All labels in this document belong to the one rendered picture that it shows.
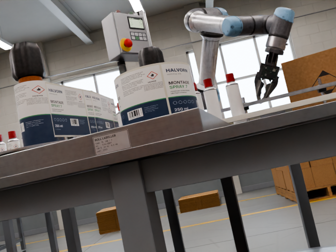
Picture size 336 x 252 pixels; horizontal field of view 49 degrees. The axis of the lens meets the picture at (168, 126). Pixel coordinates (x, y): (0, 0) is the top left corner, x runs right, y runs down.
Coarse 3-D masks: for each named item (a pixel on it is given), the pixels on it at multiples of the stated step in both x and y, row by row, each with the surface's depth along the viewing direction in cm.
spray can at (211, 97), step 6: (210, 78) 144; (204, 84) 144; (210, 84) 143; (204, 90) 143; (210, 90) 142; (204, 96) 144; (210, 96) 142; (216, 96) 142; (210, 102) 141; (216, 102) 142; (210, 108) 141; (216, 108) 141; (216, 114) 141
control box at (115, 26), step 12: (108, 24) 159; (120, 24) 157; (144, 24) 166; (108, 36) 160; (120, 36) 156; (108, 48) 161; (120, 48) 155; (132, 48) 159; (120, 60) 164; (132, 60) 168
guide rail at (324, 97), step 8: (320, 96) 130; (328, 96) 129; (288, 104) 133; (296, 104) 132; (304, 104) 131; (248, 112) 136; (256, 112) 136; (264, 112) 135; (272, 112) 134; (224, 120) 138; (232, 120) 138
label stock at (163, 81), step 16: (160, 64) 86; (176, 64) 88; (128, 80) 87; (144, 80) 85; (160, 80) 85; (176, 80) 87; (192, 80) 93; (128, 96) 87; (144, 96) 85; (160, 96) 85; (176, 96) 86; (192, 96) 89; (128, 112) 87; (144, 112) 85; (160, 112) 84
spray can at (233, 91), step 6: (228, 78) 142; (228, 84) 141; (234, 84) 141; (228, 90) 141; (234, 90) 140; (228, 96) 142; (234, 96) 140; (240, 96) 141; (234, 102) 140; (240, 102) 140; (234, 108) 140; (240, 108) 140; (234, 114) 140; (240, 120) 139; (246, 120) 141
